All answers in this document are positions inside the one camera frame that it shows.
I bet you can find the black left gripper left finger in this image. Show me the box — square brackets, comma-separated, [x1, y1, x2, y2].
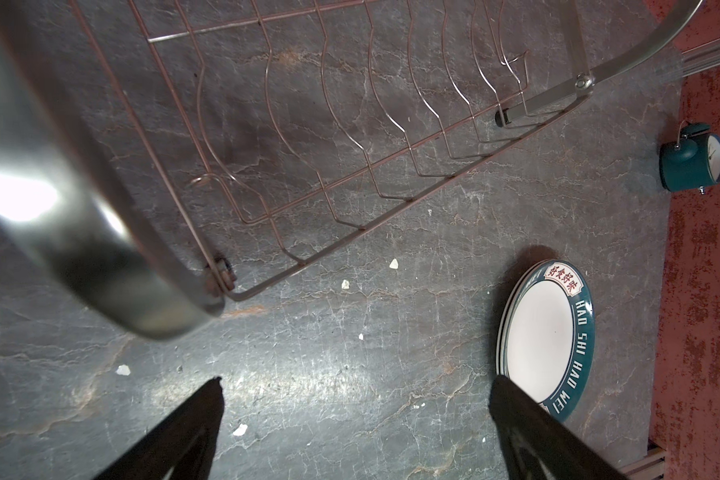
[97, 377, 225, 479]

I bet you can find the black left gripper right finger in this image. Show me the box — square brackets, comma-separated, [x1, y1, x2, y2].
[489, 375, 625, 479]

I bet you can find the green rimmed white plate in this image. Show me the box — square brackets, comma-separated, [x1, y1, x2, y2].
[495, 285, 518, 375]

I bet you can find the stainless steel dish rack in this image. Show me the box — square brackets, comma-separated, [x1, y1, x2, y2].
[0, 0, 706, 342]

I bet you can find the green white alarm clock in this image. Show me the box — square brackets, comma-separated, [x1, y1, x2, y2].
[659, 122, 720, 192]

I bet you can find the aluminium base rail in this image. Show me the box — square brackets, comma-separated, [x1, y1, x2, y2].
[620, 445, 667, 480]

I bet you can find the aluminium corner post right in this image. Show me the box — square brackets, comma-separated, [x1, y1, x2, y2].
[682, 38, 720, 78]

